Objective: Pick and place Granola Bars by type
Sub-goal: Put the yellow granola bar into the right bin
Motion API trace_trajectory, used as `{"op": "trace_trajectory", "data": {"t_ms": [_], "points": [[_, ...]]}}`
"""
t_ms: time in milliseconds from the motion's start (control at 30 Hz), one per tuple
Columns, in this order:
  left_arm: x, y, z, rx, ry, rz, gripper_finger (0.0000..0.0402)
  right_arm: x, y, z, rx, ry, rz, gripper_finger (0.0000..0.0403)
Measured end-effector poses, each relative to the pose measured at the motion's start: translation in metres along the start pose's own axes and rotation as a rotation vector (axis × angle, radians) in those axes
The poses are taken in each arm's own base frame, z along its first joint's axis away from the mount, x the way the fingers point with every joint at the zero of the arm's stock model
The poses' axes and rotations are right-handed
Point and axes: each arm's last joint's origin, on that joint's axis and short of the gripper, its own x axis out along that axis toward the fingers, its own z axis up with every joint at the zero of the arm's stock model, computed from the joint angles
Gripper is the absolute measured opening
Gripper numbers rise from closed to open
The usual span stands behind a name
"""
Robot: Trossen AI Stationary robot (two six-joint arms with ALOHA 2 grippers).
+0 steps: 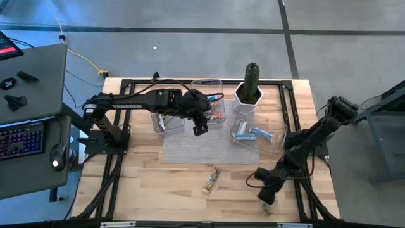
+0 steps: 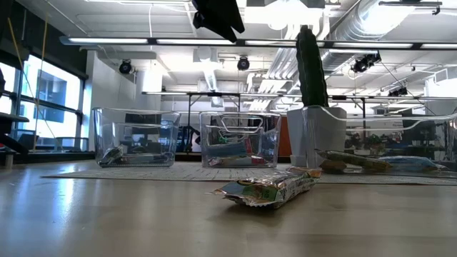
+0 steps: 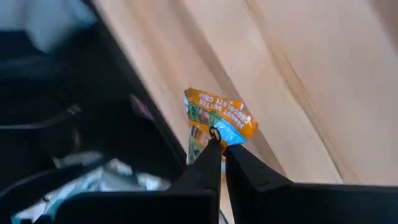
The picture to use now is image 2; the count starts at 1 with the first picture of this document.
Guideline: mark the blue granola bar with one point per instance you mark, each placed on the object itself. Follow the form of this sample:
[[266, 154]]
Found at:
[[410, 163], [225, 150]]

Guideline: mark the purple granola bar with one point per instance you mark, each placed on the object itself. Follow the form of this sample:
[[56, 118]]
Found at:
[[150, 157], [110, 156]]

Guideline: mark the orange green granola bar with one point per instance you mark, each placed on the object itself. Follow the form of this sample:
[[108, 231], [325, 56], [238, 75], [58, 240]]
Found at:
[[271, 187]]

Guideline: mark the long ceiling light strip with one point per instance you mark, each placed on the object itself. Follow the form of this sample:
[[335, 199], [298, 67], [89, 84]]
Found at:
[[107, 40]]

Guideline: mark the clear plastic bin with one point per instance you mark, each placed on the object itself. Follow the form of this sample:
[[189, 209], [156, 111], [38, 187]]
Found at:
[[107, 128], [428, 142], [275, 142]]

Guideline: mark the orange panel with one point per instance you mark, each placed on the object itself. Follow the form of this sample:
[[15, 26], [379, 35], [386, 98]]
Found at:
[[284, 139]]

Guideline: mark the white plant pot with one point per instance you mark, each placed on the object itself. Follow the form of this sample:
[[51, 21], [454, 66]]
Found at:
[[296, 135]]

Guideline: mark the black track spotlight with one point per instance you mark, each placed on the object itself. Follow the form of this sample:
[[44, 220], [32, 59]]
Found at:
[[364, 62]]

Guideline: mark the clear plastic container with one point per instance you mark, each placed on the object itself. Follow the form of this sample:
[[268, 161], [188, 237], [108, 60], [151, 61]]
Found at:
[[160, 173]]

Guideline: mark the black desk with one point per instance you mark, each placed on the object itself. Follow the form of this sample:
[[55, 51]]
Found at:
[[10, 118]]

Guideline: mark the black round ceiling camera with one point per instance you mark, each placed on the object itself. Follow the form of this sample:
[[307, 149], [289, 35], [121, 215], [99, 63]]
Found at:
[[125, 67], [243, 63]]

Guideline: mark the black metal frame stand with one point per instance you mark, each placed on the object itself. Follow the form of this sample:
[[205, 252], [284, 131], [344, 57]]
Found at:
[[189, 118]]

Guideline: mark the silver ventilation duct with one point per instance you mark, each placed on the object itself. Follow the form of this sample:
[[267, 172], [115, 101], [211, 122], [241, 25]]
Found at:
[[375, 18]]

